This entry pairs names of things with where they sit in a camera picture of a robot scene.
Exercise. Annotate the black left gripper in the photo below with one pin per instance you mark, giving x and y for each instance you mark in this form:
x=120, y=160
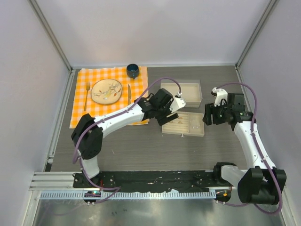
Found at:
x=163, y=115

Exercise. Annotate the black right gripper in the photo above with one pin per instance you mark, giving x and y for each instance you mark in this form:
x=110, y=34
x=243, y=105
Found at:
x=209, y=114

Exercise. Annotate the beige jewelry drawer tray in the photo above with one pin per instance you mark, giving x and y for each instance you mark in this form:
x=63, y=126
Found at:
x=187, y=124

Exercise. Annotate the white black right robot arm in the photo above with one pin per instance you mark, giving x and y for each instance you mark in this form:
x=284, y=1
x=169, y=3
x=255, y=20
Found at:
x=262, y=183

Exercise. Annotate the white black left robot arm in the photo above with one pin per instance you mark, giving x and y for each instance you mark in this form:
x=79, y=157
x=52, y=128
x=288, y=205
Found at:
x=90, y=131

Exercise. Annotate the beige jewelry box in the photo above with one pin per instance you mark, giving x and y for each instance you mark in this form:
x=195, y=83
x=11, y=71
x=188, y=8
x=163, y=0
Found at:
x=191, y=91

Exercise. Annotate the gold knife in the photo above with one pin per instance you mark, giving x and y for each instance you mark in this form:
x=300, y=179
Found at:
x=128, y=94

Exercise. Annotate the dark blue ceramic mug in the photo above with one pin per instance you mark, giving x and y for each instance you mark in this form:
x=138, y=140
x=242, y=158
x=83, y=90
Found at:
x=132, y=71

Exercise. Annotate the bird pattern ceramic plate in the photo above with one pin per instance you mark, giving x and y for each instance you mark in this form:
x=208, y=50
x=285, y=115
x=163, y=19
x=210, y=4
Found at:
x=106, y=91

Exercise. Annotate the yellow white checkered cloth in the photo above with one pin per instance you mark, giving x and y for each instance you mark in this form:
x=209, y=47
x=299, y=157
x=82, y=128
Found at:
x=138, y=86

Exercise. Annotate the gold fork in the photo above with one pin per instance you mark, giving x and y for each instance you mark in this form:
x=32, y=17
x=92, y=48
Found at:
x=88, y=86

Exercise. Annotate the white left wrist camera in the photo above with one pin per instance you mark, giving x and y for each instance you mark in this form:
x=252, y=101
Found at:
x=177, y=103

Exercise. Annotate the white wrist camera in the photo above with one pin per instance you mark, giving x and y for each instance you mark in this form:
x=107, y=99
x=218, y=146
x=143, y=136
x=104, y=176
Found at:
x=220, y=95
x=177, y=103

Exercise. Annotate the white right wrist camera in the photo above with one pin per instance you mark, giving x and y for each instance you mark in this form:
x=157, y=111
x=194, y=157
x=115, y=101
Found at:
x=220, y=95

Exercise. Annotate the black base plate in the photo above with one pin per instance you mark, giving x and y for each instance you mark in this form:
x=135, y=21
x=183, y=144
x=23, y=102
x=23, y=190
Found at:
x=184, y=181

